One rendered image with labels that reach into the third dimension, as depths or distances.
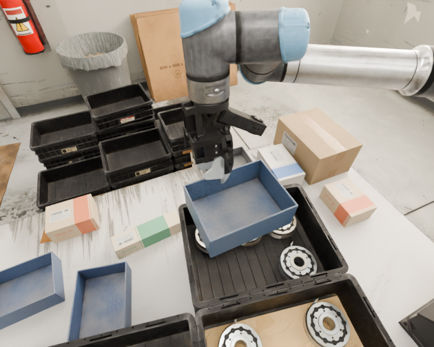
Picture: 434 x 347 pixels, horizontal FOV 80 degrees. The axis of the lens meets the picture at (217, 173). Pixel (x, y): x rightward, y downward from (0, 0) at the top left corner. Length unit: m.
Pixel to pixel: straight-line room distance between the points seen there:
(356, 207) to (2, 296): 1.23
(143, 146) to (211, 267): 1.22
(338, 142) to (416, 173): 1.55
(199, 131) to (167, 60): 2.49
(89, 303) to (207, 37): 0.83
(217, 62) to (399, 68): 0.36
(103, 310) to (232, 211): 0.54
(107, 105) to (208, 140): 1.69
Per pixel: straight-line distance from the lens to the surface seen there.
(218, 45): 0.43
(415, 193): 2.51
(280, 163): 1.13
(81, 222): 1.06
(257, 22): 0.43
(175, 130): 1.78
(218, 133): 0.51
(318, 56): 0.58
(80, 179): 1.96
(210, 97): 0.45
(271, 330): 0.77
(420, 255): 1.20
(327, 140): 1.20
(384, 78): 0.63
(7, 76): 3.21
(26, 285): 1.11
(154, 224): 0.98
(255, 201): 0.63
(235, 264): 0.81
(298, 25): 0.44
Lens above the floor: 1.57
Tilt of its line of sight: 47 degrees down
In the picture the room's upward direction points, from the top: straight up
